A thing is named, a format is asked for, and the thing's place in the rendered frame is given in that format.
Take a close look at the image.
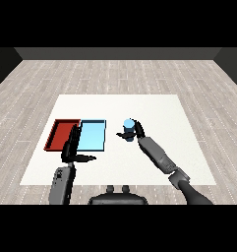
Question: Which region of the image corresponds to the dark grey robot body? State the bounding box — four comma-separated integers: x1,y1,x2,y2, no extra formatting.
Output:
88,185,148,206

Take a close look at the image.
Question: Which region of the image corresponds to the red shallow open box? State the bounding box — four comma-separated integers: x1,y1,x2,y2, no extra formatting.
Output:
43,118,82,153

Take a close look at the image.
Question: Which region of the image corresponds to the small blue can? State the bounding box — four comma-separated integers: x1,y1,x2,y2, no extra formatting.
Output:
123,118,137,143

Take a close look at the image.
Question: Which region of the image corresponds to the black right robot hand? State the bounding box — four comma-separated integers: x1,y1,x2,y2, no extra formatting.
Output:
116,119,147,140

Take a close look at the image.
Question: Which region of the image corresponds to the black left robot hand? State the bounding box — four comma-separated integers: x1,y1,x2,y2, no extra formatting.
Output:
60,124,97,164

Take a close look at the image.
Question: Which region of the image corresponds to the light blue shallow open box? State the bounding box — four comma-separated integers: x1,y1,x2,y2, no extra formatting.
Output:
76,119,107,153

